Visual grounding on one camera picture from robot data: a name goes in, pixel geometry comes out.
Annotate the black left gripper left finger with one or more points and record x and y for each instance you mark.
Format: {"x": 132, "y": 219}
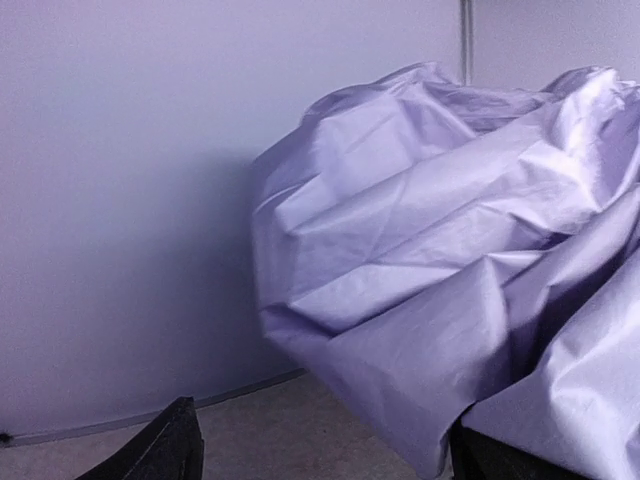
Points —
{"x": 170, "y": 447}

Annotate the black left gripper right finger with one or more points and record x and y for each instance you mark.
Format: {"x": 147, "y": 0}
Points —
{"x": 478, "y": 457}

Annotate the lilac folding umbrella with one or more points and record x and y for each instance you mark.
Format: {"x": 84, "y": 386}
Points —
{"x": 438, "y": 253}

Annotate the right frame post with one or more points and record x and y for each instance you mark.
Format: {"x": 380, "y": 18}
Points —
{"x": 467, "y": 39}

